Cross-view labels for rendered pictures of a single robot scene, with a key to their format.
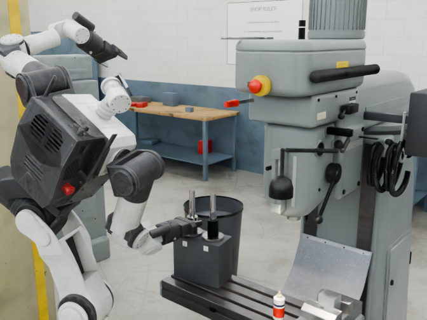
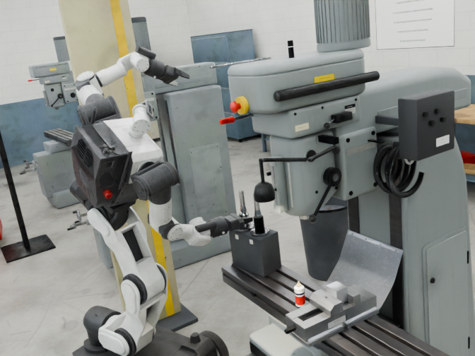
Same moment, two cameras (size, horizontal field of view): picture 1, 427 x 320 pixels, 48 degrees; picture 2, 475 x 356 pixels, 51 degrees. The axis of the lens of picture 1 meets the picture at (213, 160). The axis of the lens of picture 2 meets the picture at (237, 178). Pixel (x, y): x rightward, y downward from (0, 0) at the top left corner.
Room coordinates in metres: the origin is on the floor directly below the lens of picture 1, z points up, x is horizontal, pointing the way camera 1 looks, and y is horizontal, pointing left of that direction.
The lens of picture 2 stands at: (-0.18, -0.69, 2.00)
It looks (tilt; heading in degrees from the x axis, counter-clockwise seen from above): 16 degrees down; 21
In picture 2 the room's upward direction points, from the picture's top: 7 degrees counter-clockwise
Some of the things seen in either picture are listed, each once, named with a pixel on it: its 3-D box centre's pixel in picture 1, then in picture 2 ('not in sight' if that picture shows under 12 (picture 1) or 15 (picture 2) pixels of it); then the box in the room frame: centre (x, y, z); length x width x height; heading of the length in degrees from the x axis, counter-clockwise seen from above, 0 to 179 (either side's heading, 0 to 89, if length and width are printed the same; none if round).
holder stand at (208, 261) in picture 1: (203, 254); (254, 247); (1.87, 0.05, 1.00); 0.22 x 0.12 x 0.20; 61
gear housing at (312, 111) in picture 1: (305, 103); (305, 114); (1.61, -0.31, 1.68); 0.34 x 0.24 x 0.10; 141
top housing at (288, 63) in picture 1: (302, 64); (297, 79); (1.59, -0.29, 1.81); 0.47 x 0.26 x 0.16; 141
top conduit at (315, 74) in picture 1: (347, 72); (329, 85); (1.51, -0.42, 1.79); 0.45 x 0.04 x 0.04; 141
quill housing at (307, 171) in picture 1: (297, 166); (302, 170); (1.58, -0.28, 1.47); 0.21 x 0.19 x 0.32; 51
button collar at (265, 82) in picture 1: (260, 86); (241, 105); (1.40, -0.14, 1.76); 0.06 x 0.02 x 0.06; 51
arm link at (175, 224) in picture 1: (176, 229); (227, 224); (1.82, 0.15, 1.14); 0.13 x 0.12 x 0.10; 46
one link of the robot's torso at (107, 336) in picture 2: not in sight; (127, 333); (1.55, 0.63, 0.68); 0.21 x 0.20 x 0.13; 72
